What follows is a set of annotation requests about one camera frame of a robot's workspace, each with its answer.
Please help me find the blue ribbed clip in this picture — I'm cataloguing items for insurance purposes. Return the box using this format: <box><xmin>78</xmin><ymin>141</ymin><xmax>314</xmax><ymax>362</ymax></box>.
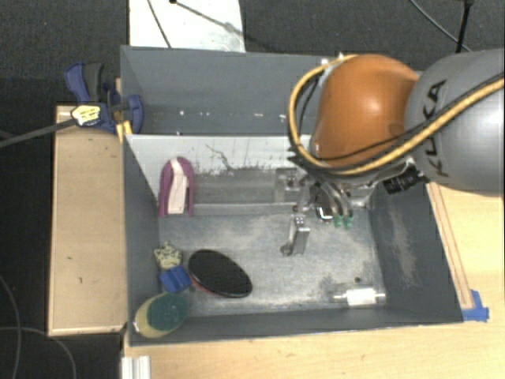
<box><xmin>158</xmin><ymin>265</ymin><xmax>193</xmax><ymax>294</ymax></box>

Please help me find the black oval disc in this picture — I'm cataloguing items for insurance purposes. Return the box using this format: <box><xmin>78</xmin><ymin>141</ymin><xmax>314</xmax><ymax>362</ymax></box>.
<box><xmin>187</xmin><ymin>249</ymin><xmax>253</xmax><ymax>299</ymax></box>

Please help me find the beige toy figure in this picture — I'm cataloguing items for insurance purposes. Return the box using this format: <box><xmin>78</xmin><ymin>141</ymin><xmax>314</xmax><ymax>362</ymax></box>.
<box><xmin>153</xmin><ymin>241</ymin><xmax>184</xmax><ymax>270</ymax></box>

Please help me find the purple and white stapler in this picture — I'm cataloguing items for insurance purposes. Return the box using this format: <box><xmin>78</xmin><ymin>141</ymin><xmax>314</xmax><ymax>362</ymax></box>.
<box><xmin>157</xmin><ymin>156</ymin><xmax>196</xmax><ymax>218</ymax></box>

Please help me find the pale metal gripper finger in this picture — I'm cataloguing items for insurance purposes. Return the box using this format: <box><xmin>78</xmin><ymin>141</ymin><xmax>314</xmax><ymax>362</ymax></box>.
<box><xmin>275</xmin><ymin>167</ymin><xmax>308</xmax><ymax>204</ymax></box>
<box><xmin>279</xmin><ymin>214</ymin><xmax>312</xmax><ymax>257</ymax></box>

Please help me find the green and yellow round sponge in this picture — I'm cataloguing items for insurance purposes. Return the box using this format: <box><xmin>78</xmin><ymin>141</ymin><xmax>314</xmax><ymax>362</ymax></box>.
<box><xmin>133</xmin><ymin>291</ymin><xmax>191</xmax><ymax>340</ymax></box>

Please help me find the pale wood board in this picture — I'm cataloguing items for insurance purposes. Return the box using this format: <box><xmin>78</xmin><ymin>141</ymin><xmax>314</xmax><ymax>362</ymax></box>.
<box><xmin>47</xmin><ymin>104</ymin><xmax>129</xmax><ymax>337</ymax></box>

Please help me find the grey metal bin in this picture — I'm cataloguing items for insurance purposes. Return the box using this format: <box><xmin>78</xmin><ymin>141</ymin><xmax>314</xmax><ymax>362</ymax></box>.
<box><xmin>119</xmin><ymin>45</ymin><xmax>465</xmax><ymax>347</ymax></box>

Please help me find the white cylinder with metal ends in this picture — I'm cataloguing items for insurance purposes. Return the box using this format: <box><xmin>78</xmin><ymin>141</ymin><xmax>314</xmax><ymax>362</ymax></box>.
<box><xmin>332</xmin><ymin>286</ymin><xmax>387</xmax><ymax>307</ymax></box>

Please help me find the black cylinder on white bracket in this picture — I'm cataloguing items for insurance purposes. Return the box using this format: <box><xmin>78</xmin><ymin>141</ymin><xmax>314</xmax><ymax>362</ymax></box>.
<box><xmin>354</xmin><ymin>164</ymin><xmax>429</xmax><ymax>209</ymax></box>

